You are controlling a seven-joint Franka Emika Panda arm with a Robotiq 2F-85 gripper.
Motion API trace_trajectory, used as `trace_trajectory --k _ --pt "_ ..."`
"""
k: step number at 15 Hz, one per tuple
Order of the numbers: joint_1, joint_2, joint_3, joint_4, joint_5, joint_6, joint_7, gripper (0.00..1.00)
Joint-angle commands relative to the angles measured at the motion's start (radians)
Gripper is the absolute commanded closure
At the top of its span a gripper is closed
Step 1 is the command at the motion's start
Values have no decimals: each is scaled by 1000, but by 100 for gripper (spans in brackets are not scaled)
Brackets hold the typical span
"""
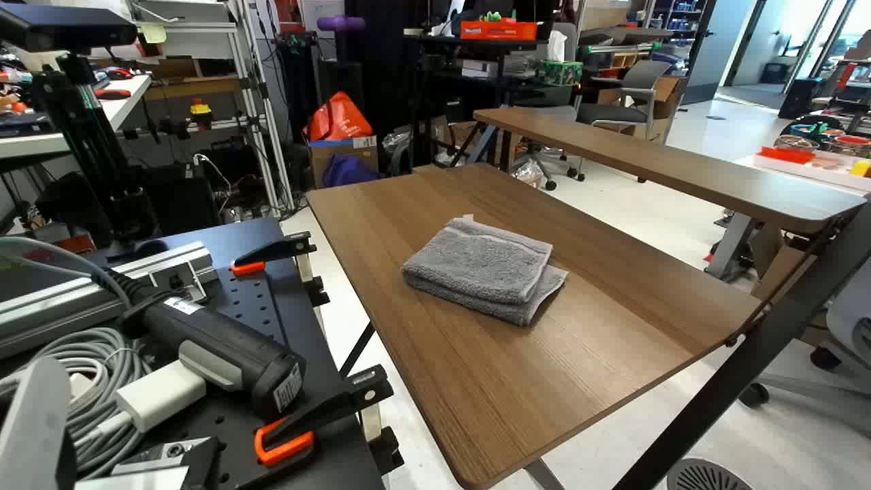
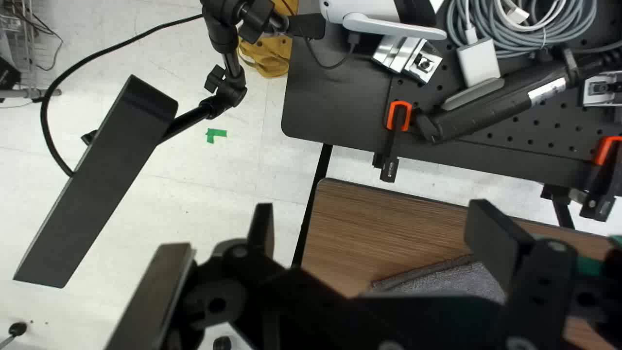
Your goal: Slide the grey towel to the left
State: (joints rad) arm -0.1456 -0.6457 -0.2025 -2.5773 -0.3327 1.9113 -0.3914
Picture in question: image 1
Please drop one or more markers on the grey towel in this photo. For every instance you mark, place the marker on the grey towel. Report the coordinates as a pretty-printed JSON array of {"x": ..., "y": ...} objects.
[{"x": 479, "y": 262}]

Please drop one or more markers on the brown wooden table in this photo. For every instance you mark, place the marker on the brown wooden table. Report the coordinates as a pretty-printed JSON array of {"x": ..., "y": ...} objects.
[{"x": 534, "y": 316}]

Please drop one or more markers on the cardboard box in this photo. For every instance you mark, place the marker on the cardboard box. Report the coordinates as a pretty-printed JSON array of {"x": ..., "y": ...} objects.
[{"x": 345, "y": 157}]

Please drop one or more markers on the orange bag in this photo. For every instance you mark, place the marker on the orange bag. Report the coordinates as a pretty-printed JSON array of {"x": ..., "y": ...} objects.
[{"x": 338, "y": 119}]

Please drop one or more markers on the black orange clamp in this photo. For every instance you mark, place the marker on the black orange clamp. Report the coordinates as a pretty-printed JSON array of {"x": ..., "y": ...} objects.
[
  {"x": 272, "y": 251},
  {"x": 308, "y": 426}
]

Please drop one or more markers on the orange tray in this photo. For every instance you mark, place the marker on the orange tray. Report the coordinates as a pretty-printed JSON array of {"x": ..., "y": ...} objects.
[{"x": 497, "y": 30}]

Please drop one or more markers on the black handheld device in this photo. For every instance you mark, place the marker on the black handheld device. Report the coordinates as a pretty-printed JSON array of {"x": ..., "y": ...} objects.
[{"x": 228, "y": 349}]

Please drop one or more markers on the grey office chair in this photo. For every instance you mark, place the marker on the grey office chair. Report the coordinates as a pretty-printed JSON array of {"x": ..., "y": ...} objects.
[{"x": 628, "y": 97}]

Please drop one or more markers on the long wooden bench table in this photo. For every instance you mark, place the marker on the long wooden bench table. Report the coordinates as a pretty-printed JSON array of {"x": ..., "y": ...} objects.
[{"x": 670, "y": 164}]

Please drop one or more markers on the white power adapter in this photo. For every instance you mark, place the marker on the white power adapter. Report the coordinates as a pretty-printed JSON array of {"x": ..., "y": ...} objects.
[{"x": 162, "y": 394}]

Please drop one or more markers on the white shelf table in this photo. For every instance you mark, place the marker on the white shelf table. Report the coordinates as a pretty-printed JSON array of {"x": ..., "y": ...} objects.
[{"x": 64, "y": 123}]

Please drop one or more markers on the white metal ladder frame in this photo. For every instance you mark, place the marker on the white metal ladder frame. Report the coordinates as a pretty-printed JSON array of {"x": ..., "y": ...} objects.
[{"x": 262, "y": 100}]

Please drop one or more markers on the black camera tripod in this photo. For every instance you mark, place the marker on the black camera tripod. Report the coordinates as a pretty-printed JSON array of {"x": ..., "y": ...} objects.
[{"x": 97, "y": 153}]

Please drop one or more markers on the silver aluminium rail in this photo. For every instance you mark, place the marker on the silver aluminium rail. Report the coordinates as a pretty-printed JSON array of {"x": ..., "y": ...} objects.
[{"x": 83, "y": 290}]

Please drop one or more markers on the black stereo camera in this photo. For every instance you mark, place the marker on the black stereo camera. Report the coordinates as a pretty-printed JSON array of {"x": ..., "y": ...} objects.
[{"x": 64, "y": 26}]

